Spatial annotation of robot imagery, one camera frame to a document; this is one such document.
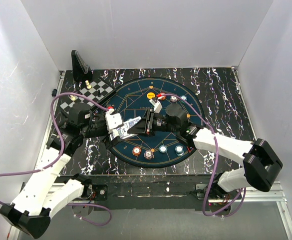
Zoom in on red chip stack bottom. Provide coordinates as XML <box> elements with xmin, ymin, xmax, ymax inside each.
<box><xmin>132</xmin><ymin>146</ymin><xmax>141</xmax><ymax>156</ymax></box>

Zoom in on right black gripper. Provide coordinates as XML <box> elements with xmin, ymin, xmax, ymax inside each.
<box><xmin>127</xmin><ymin>109</ymin><xmax>178</xmax><ymax>138</ymax></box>

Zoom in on blue backed playing cards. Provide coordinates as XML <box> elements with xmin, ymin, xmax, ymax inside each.
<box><xmin>124</xmin><ymin>116</ymin><xmax>142</xmax><ymax>129</ymax></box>

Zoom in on orange dealer button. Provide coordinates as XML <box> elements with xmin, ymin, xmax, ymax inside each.
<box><xmin>147</xmin><ymin>92</ymin><xmax>156</xmax><ymax>100</ymax></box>

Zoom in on green chip stack top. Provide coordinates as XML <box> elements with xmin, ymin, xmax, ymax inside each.
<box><xmin>181</xmin><ymin>95</ymin><xmax>187</xmax><ymax>101</ymax></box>

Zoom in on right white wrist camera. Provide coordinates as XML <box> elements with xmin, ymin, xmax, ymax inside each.
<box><xmin>149</xmin><ymin>97</ymin><xmax>162</xmax><ymax>114</ymax></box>

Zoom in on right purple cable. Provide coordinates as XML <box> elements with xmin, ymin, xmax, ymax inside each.
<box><xmin>156</xmin><ymin>92</ymin><xmax>247</xmax><ymax>217</ymax></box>

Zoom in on green chip stack bottom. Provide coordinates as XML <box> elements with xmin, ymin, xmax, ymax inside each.
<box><xmin>159</xmin><ymin>145</ymin><xmax>167</xmax><ymax>153</ymax></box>

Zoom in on playing card deck box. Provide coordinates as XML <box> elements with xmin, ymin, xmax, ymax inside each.
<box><xmin>110</xmin><ymin>125</ymin><xmax>136</xmax><ymax>141</ymax></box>

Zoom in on round blue poker mat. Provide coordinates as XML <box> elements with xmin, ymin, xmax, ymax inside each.
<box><xmin>108</xmin><ymin>77</ymin><xmax>205</xmax><ymax>168</ymax></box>

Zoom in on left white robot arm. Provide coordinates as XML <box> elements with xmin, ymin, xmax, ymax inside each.
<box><xmin>0</xmin><ymin>102</ymin><xmax>123</xmax><ymax>239</ymax></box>

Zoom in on black wall knob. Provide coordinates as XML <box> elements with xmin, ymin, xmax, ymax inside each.
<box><xmin>51</xmin><ymin>88</ymin><xmax>57</xmax><ymax>98</ymax></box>

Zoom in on green chip stack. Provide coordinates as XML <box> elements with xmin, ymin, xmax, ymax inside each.
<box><xmin>181</xmin><ymin>95</ymin><xmax>187</xmax><ymax>101</ymax></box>
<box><xmin>159</xmin><ymin>145</ymin><xmax>167</xmax><ymax>153</ymax></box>
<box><xmin>175</xmin><ymin>145</ymin><xmax>184</xmax><ymax>156</ymax></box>

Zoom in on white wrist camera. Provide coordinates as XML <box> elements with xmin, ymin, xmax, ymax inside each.
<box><xmin>149</xmin><ymin>97</ymin><xmax>162</xmax><ymax>114</ymax></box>
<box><xmin>105</xmin><ymin>112</ymin><xmax>123</xmax><ymax>133</ymax></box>

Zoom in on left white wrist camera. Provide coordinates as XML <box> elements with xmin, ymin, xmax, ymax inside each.
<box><xmin>105</xmin><ymin>112</ymin><xmax>123</xmax><ymax>133</ymax></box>

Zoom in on purple cable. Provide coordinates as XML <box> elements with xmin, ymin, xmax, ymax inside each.
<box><xmin>156</xmin><ymin>92</ymin><xmax>247</xmax><ymax>217</ymax></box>
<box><xmin>0</xmin><ymin>92</ymin><xmax>115</xmax><ymax>227</ymax></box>

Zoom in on black card holder stand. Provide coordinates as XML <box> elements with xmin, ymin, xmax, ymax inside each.
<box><xmin>71</xmin><ymin>50</ymin><xmax>92</xmax><ymax>83</ymax></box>

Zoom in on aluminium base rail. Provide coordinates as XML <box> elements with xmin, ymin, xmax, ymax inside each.
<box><xmin>6</xmin><ymin>181</ymin><xmax>292</xmax><ymax>240</ymax></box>

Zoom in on black white chessboard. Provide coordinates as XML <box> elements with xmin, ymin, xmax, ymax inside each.
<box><xmin>56</xmin><ymin>78</ymin><xmax>115</xmax><ymax>116</ymax></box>

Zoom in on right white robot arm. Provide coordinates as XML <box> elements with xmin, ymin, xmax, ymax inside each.
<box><xmin>128</xmin><ymin>104</ymin><xmax>283</xmax><ymax>199</ymax></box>

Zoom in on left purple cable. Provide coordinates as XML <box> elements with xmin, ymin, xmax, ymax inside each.
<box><xmin>0</xmin><ymin>92</ymin><xmax>115</xmax><ymax>227</ymax></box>

